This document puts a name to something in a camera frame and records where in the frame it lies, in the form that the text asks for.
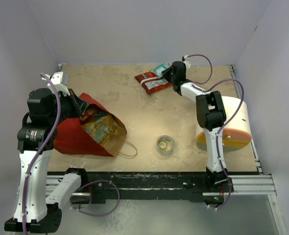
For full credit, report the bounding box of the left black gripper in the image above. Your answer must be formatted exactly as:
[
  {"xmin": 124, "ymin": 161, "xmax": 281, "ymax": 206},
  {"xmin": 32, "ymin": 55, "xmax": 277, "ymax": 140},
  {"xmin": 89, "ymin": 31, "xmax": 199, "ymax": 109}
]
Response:
[{"xmin": 48, "ymin": 88, "xmax": 89, "ymax": 126}]

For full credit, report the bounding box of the green snack packet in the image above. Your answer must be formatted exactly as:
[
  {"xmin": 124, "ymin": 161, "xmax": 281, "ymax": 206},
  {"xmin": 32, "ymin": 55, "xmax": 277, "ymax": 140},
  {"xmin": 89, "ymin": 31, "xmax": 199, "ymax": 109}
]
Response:
[{"xmin": 151, "ymin": 63, "xmax": 171, "ymax": 78}]

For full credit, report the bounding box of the red white snack packet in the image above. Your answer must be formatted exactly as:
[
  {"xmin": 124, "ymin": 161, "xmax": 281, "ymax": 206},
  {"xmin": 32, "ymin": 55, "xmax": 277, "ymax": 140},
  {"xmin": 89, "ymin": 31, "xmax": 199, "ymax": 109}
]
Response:
[{"xmin": 134, "ymin": 71, "xmax": 171, "ymax": 95}]

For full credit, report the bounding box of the red brown paper bag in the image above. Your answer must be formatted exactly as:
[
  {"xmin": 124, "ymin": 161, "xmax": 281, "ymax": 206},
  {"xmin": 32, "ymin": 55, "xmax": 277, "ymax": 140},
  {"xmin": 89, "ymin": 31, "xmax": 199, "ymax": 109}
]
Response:
[{"xmin": 54, "ymin": 93, "xmax": 131, "ymax": 157}]

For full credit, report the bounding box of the yellow kettle chips bag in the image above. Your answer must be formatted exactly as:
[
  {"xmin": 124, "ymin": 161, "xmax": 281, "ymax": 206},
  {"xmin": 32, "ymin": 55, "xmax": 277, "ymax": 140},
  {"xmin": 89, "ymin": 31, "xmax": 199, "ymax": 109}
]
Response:
[{"xmin": 81, "ymin": 110, "xmax": 123, "ymax": 148}]

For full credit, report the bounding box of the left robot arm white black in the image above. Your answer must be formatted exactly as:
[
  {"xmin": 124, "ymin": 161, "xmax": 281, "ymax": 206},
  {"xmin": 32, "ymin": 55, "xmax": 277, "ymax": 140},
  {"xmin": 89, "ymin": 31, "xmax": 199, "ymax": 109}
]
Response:
[{"xmin": 4, "ymin": 88, "xmax": 89, "ymax": 235}]

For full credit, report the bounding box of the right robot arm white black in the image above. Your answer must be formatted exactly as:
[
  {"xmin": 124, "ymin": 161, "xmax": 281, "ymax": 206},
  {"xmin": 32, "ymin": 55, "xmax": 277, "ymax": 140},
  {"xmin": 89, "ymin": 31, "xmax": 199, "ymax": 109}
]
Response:
[{"xmin": 162, "ymin": 61, "xmax": 231, "ymax": 191}]

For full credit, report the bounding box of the clear tape roll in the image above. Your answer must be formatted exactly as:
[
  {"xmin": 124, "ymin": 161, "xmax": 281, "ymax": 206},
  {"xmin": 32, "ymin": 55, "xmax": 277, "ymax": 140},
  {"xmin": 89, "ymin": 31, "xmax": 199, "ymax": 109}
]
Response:
[{"xmin": 155, "ymin": 135, "xmax": 174, "ymax": 156}]

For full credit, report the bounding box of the large white paper roll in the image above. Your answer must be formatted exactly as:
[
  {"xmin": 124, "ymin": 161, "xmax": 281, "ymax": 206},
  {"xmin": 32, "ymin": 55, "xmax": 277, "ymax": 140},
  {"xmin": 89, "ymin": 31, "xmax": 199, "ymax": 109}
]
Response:
[{"xmin": 195, "ymin": 95, "xmax": 253, "ymax": 152}]

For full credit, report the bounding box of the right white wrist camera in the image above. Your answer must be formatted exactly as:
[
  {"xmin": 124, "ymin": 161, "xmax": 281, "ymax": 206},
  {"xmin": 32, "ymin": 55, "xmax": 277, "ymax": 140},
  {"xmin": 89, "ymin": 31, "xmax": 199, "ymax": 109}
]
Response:
[{"xmin": 182, "ymin": 55, "xmax": 191, "ymax": 69}]

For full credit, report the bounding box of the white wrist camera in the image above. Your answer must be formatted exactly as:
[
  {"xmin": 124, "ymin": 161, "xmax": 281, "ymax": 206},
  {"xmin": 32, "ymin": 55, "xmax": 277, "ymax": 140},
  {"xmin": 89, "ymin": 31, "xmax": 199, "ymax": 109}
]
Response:
[
  {"xmin": 40, "ymin": 71, "xmax": 70, "ymax": 96},
  {"xmin": 182, "ymin": 55, "xmax": 191, "ymax": 69}
]

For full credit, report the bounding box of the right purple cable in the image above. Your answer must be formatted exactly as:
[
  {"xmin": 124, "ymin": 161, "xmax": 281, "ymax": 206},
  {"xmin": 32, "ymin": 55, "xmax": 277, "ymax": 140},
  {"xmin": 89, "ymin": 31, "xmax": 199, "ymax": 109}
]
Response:
[{"xmin": 183, "ymin": 53, "xmax": 245, "ymax": 211}]

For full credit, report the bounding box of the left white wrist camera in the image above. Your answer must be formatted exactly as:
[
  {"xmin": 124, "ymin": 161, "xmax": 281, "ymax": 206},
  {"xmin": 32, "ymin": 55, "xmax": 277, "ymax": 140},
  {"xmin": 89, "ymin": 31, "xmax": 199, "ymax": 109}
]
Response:
[{"xmin": 40, "ymin": 71, "xmax": 70, "ymax": 96}]

